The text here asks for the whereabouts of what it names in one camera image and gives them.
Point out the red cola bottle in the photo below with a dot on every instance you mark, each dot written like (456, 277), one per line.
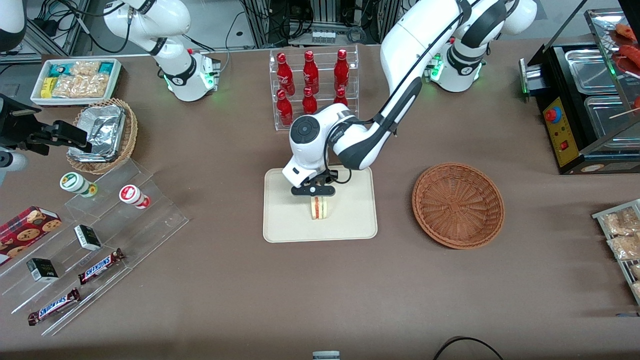
(309, 102)
(284, 107)
(341, 70)
(284, 72)
(341, 97)
(310, 72)

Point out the round brown wicker basket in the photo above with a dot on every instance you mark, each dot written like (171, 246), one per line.
(457, 205)

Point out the steel warmer pan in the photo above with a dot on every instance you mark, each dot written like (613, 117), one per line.
(607, 117)
(590, 72)

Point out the red cookie box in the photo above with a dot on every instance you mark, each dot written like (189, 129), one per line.
(25, 232)

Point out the white rectangular snack bin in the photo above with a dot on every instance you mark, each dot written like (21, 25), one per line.
(36, 99)

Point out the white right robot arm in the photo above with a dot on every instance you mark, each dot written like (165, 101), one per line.
(175, 65)

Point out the small black white box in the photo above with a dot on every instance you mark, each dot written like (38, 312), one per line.
(87, 237)
(42, 270)

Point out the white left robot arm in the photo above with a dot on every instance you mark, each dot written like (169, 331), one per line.
(400, 45)

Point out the Snickers chocolate bar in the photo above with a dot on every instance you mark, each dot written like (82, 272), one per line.
(100, 266)
(54, 306)

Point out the cream rectangular tray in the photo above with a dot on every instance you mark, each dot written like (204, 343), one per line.
(355, 220)

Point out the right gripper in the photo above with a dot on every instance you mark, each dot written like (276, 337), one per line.
(21, 129)

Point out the grey box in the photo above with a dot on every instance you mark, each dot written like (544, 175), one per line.
(326, 355)

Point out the silver foil container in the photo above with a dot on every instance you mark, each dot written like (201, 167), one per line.
(102, 130)

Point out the aluminium frame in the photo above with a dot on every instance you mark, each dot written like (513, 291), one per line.
(257, 22)

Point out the teal snack packet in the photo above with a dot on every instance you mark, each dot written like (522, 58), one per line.
(106, 68)
(59, 70)

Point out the clear rice cracker packet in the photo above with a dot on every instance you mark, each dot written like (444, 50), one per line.
(67, 86)
(85, 68)
(96, 86)

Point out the tray of packaged crackers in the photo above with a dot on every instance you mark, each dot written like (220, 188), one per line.
(600, 216)

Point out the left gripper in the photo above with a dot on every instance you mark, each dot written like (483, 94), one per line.
(323, 179)

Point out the white power strip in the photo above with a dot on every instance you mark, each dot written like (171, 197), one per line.
(323, 36)

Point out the clear pastry packet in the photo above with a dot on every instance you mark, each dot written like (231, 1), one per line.
(635, 271)
(620, 222)
(625, 247)
(636, 289)

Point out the green lid cup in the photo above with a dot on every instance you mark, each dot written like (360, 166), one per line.
(72, 182)

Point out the triangular sandwich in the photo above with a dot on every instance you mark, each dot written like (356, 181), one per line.
(319, 209)

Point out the clear acrylic bottle rack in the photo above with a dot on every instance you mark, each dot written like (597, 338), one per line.
(322, 57)

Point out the black food warmer machine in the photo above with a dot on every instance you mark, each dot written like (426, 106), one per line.
(562, 130)

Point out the clear acrylic stepped stand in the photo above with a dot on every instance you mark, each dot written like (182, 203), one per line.
(150, 220)

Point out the yellow snack packet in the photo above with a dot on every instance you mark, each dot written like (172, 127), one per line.
(48, 87)

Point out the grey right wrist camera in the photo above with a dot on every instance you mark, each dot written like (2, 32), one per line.
(11, 165)

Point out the red lid cup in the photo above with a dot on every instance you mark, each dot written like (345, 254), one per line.
(131, 194)

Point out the light wicker basket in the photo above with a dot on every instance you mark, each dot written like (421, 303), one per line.
(130, 135)

